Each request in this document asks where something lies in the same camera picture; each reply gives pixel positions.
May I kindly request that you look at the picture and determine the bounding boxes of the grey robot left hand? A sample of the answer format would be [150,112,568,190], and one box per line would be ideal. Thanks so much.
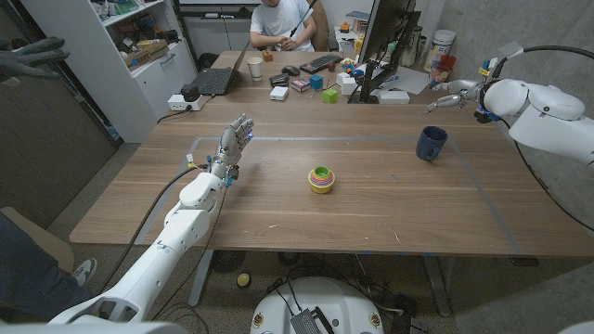
[206,113,255,183]

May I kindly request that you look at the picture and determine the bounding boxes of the dark blue mug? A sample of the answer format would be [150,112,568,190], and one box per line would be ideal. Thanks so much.
[415,125,449,161]

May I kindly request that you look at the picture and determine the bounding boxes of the white paper cup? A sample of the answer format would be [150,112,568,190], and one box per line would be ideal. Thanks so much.
[246,57,264,83]

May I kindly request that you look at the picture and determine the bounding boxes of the colourful stacking cups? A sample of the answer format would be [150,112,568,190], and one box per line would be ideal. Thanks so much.
[307,165,336,195]

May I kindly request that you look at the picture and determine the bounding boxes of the clear plastic cup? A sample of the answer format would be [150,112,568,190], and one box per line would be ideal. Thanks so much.
[429,62,449,89]

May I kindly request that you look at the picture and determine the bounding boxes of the person's black gloved hand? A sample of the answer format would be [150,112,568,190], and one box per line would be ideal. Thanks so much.
[0,36,71,84]

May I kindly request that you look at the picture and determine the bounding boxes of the black power adapter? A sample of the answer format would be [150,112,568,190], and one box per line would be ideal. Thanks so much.
[180,83,201,103]

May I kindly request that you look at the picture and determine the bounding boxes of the white power strip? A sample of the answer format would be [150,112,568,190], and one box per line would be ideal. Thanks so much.
[167,93,206,112]

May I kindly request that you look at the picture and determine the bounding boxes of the black laptop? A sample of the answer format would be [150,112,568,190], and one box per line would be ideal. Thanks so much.
[189,39,252,96]

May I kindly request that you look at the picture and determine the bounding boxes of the black round fan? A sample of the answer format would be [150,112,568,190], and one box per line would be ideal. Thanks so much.
[211,250,247,275]

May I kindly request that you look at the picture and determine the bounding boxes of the black keyboard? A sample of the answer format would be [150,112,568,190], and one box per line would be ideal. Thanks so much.
[299,53,343,75]

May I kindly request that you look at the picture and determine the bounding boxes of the cardboard box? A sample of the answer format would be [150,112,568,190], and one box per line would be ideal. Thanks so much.
[123,39,170,71]

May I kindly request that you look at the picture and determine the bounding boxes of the white shelf cabinet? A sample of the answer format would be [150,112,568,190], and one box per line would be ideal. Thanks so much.
[20,0,199,144]

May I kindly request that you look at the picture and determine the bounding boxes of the seated person white shirt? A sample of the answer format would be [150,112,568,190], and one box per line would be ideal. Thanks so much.
[249,0,318,53]

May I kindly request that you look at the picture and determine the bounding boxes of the grey table leg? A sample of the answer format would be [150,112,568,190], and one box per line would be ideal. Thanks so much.
[423,255,454,318]
[187,249,214,308]

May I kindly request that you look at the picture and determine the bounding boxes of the black grabber stick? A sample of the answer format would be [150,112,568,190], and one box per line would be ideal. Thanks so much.
[289,0,319,39]

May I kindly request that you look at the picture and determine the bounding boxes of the brown chair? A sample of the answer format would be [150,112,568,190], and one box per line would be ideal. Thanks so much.
[309,0,330,52]

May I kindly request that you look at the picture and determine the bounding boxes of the flat white box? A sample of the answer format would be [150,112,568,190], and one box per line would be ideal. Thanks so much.
[378,89,411,106]

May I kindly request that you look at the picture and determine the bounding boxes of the white robot torso base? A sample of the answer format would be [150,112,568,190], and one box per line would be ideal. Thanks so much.
[250,276,385,334]

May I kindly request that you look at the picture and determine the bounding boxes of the white paper sheet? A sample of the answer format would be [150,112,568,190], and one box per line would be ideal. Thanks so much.
[370,64,431,96]

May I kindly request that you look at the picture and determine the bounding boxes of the white sneaker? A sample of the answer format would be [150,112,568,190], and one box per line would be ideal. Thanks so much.
[71,257,98,288]

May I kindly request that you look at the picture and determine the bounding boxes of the black computer monitor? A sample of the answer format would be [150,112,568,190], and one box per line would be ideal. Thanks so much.
[357,0,418,65]

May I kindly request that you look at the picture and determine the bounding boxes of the tan seat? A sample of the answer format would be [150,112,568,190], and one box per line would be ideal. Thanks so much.
[0,206,75,275]

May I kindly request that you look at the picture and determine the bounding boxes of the white canister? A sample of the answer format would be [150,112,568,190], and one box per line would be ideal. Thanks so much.
[424,29,458,73]

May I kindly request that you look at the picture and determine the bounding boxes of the standing person blue trousers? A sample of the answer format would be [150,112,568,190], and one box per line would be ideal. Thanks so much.
[0,211,94,324]

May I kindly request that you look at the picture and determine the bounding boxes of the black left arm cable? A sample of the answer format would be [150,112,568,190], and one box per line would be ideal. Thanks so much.
[95,164,210,298]

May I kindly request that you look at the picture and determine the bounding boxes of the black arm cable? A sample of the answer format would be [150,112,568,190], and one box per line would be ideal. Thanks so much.
[489,45,594,233]
[95,164,210,298]

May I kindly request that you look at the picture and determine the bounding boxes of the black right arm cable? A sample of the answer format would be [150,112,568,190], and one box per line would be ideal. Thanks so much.
[489,45,594,233]

